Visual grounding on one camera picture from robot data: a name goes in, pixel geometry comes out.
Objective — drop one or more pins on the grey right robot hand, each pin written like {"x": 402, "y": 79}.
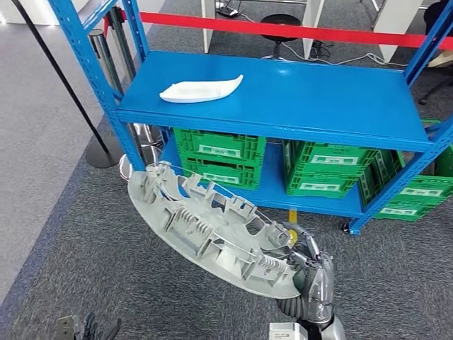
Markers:
{"x": 318, "y": 291}

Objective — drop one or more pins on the silver grey wheel hubcap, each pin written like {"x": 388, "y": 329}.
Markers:
{"x": 198, "y": 239}

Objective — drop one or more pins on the blue metal shelf rack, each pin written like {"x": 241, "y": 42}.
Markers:
{"x": 318, "y": 94}

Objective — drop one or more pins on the white plastic trim part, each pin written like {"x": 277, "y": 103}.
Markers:
{"x": 198, "y": 91}

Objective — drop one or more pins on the clear plastic hand wrap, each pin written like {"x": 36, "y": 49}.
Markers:
{"x": 320, "y": 295}

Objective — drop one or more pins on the yellow floor tape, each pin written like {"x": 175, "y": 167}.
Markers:
{"x": 292, "y": 216}

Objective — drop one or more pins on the red barrier belt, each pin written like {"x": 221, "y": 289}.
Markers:
{"x": 283, "y": 30}

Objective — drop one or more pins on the black round stool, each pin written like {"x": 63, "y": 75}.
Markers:
{"x": 280, "y": 22}

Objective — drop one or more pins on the white desk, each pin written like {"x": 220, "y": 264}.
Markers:
{"x": 208, "y": 28}
{"x": 393, "y": 28}

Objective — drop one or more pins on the black power strip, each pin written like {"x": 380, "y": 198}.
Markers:
{"x": 226, "y": 9}

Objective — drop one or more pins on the black office chair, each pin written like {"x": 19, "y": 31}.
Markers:
{"x": 433, "y": 18}

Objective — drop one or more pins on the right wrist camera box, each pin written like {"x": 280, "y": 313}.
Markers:
{"x": 286, "y": 332}

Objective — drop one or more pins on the black stanchion post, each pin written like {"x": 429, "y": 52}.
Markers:
{"x": 102, "y": 152}

